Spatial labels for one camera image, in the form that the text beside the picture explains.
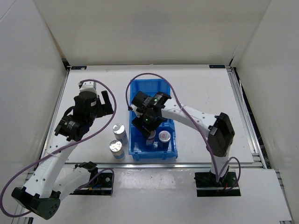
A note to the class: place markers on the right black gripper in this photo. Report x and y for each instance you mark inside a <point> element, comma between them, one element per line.
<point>137,122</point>

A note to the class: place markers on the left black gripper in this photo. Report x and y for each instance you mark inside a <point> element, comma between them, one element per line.
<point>106,108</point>

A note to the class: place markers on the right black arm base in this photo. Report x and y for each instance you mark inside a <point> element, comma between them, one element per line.
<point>206,185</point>

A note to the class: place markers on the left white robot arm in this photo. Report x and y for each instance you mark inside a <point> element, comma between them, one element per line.
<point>43,193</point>

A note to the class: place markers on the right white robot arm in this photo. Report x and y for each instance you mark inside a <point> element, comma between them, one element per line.
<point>216,130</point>

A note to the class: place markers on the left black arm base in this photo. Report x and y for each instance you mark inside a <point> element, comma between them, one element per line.
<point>103,185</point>

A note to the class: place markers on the silver can rear left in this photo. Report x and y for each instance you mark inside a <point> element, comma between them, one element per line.
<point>120,133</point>

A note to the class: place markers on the silver can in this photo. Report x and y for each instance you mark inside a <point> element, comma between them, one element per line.
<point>117,150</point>
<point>120,133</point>

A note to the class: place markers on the blue plastic divided bin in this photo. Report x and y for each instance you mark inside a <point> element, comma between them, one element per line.
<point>137,147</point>

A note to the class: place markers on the silver can front left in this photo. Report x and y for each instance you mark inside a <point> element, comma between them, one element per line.
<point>117,150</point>

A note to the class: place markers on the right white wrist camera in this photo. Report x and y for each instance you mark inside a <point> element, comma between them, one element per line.
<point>135,110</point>

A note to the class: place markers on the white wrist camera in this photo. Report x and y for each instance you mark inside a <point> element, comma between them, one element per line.
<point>135,110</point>
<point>87,86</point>

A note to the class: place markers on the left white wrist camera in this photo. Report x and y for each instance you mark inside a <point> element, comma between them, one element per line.
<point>87,86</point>

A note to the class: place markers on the aluminium table frame rail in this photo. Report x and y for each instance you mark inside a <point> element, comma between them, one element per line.
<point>250,133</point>

